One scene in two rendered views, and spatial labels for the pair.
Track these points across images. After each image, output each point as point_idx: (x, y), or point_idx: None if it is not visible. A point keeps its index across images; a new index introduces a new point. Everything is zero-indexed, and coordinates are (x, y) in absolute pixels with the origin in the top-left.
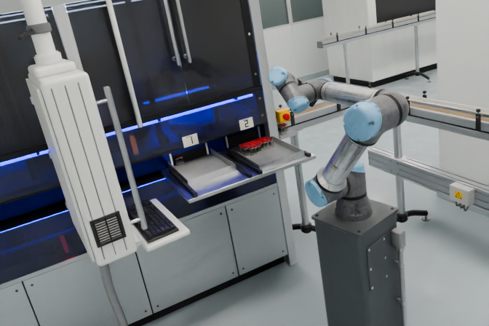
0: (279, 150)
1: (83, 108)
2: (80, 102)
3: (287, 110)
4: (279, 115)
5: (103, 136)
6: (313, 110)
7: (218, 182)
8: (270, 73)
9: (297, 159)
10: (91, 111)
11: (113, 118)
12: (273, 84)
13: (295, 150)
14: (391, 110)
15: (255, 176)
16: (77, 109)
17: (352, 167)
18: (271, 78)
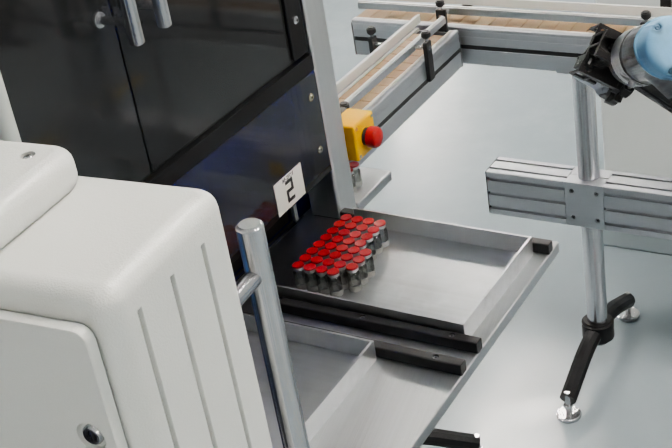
0: (422, 251)
1: (220, 344)
2: (212, 324)
3: (369, 114)
4: (352, 136)
5: (267, 427)
6: (384, 95)
7: (373, 420)
8: (658, 41)
9: (526, 270)
10: (239, 347)
11: (280, 341)
12: (667, 77)
13: (483, 243)
14: None
15: (471, 363)
16: (208, 358)
17: None
18: (665, 60)
